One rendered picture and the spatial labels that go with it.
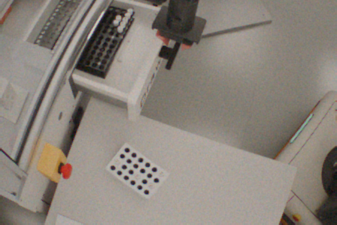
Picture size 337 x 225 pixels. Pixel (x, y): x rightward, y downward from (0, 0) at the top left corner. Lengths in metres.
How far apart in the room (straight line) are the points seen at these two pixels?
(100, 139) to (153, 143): 0.13
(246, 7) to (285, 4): 0.31
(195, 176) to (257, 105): 1.00
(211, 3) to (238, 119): 0.64
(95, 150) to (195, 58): 1.08
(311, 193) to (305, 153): 0.19
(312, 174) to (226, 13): 1.02
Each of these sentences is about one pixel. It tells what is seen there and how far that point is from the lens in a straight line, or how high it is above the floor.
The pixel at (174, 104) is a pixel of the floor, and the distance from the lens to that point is 1.84.
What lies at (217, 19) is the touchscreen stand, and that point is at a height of 0.03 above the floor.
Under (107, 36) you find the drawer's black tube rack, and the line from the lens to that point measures 0.94.
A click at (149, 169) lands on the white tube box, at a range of 0.92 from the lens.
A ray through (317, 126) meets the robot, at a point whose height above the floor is 0.28.
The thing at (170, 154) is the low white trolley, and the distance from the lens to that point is 0.97.
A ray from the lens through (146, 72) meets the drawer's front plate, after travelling 0.86.
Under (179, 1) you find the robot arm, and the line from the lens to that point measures 0.75.
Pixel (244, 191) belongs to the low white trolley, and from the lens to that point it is 0.98.
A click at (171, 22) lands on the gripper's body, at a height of 1.02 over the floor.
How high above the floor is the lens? 1.69
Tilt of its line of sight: 66 degrees down
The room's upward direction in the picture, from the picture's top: 9 degrees clockwise
